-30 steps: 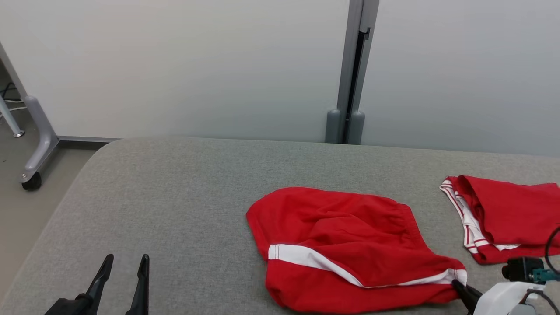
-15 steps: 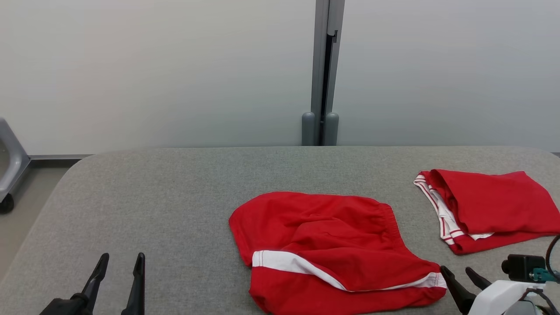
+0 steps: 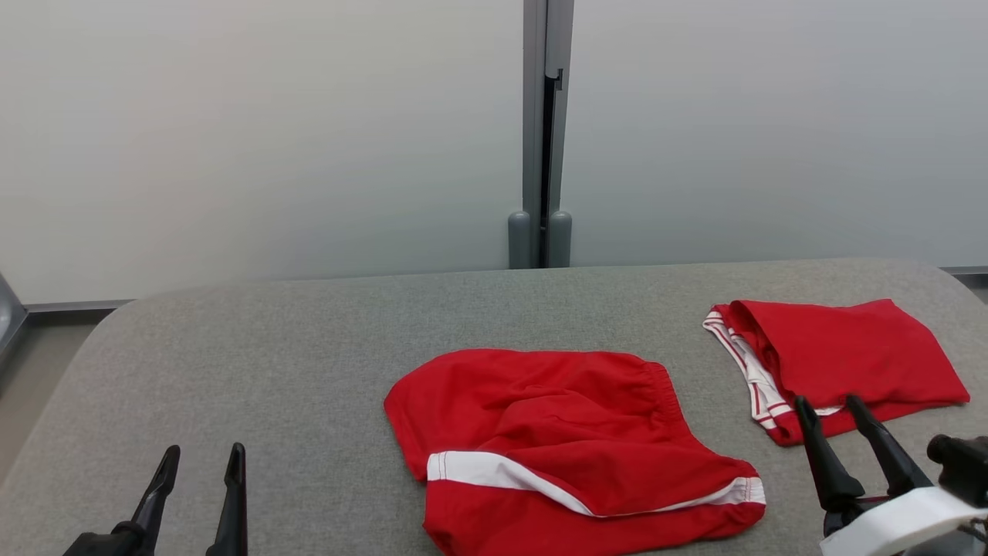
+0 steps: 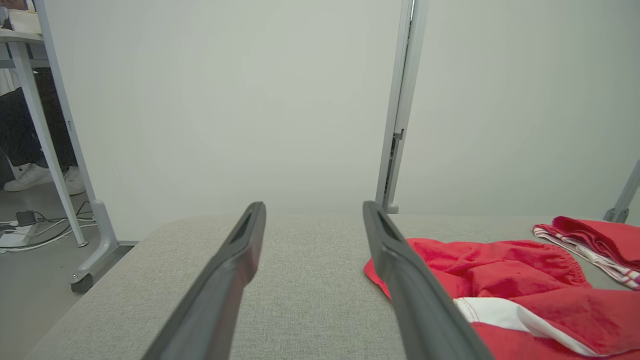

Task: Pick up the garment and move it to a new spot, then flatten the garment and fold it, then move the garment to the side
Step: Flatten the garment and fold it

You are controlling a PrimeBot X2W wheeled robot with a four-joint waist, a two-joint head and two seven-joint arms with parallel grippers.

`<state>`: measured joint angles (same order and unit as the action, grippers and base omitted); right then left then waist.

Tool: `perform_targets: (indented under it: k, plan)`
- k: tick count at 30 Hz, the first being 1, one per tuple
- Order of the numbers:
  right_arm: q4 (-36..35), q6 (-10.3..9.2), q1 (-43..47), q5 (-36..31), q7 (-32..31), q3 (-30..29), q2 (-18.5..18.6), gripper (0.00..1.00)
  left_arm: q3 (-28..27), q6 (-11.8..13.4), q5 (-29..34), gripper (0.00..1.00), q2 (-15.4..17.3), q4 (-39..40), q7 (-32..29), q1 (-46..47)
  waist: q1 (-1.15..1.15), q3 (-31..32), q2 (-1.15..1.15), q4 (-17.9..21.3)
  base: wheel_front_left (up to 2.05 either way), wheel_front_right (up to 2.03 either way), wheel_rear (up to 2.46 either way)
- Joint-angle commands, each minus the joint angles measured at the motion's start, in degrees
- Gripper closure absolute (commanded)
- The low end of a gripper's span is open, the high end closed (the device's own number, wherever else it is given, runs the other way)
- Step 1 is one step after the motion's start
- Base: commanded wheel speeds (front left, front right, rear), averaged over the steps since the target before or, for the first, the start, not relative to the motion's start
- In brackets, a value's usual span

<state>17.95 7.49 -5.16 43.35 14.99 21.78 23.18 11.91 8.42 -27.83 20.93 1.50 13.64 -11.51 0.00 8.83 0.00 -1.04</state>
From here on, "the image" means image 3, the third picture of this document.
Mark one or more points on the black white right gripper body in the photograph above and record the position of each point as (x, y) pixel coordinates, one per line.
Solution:
(895, 525)

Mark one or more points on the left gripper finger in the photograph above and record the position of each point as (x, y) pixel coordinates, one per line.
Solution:
(158, 490)
(234, 510)

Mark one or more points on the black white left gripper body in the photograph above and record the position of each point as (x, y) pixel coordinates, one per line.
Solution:
(112, 544)

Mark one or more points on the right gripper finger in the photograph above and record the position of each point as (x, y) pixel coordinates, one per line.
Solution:
(899, 463)
(834, 471)

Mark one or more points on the red white basketball jersey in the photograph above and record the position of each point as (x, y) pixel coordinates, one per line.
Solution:
(849, 347)

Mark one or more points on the red shorts with white stripe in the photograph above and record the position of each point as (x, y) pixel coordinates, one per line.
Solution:
(540, 409)

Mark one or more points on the grey partition foot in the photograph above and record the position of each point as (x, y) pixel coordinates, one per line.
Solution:
(9, 324)

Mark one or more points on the frosted white partition panel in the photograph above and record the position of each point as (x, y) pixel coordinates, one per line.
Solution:
(772, 131)
(255, 131)

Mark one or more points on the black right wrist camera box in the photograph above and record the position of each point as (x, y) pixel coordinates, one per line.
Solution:
(961, 467)

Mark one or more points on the grey rounded post cap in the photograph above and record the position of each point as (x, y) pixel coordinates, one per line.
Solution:
(559, 241)
(519, 241)

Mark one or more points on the grey metal partition post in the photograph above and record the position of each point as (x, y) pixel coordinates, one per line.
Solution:
(534, 93)

